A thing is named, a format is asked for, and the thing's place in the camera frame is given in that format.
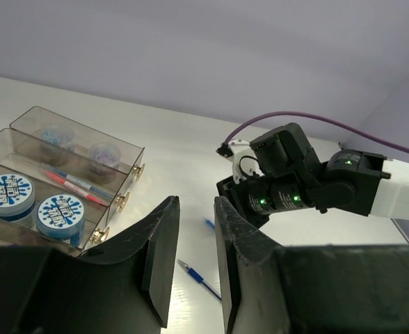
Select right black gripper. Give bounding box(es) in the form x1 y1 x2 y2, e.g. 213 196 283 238
216 122 321 228

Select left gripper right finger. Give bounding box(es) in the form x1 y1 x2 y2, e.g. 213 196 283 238
214 197 409 333

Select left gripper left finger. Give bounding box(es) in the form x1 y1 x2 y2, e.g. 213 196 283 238
0 196 180 333

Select blue pen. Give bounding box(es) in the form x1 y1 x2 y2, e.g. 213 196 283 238
203 217 215 230
177 259 222 303

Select pink white pen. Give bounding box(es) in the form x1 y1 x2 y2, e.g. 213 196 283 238
43 170 106 205
45 165 114 200

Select blue white tape roll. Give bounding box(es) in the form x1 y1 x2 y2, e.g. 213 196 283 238
0 173 36 223
35 193 86 247

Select clear jar blue pins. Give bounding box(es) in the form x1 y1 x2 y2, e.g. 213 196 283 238
35 124 75 166

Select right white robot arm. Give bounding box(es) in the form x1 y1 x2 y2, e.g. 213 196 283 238
217 122 409 228

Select clear compartment organizer tray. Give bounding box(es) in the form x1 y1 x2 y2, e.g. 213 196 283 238
0 106 144 255

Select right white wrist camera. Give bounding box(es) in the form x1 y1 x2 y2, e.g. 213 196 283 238
216 139 259 184

